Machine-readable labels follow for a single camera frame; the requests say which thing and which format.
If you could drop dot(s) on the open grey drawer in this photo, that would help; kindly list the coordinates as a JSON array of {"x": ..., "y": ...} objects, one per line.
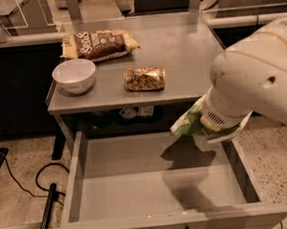
[{"x": 161, "y": 181}]

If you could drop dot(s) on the brown Sensible chip bag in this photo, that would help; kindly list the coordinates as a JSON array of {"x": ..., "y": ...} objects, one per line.
[{"x": 98, "y": 45}]

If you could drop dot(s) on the white bowl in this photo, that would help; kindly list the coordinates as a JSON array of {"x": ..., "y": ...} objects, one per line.
[{"x": 75, "y": 76}]

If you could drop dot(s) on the grey metal counter table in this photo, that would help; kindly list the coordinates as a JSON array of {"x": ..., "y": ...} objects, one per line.
[{"x": 130, "y": 66}]

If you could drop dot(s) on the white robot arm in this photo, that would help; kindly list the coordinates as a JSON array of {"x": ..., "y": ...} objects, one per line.
[{"x": 250, "y": 76}]

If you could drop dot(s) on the gold snack packet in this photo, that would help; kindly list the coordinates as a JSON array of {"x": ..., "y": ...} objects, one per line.
[{"x": 144, "y": 79}]

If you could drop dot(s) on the white horizontal rail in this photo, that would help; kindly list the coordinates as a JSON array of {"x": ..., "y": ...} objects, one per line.
[{"x": 34, "y": 39}]

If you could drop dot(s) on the green jalapeno chip bag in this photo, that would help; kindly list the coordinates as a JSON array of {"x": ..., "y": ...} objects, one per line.
[{"x": 189, "y": 124}]

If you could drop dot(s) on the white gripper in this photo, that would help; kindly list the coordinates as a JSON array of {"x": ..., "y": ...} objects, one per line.
[{"x": 216, "y": 117}]

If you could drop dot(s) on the black floor bar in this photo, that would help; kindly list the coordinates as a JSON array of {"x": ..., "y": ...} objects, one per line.
[{"x": 48, "y": 207}]

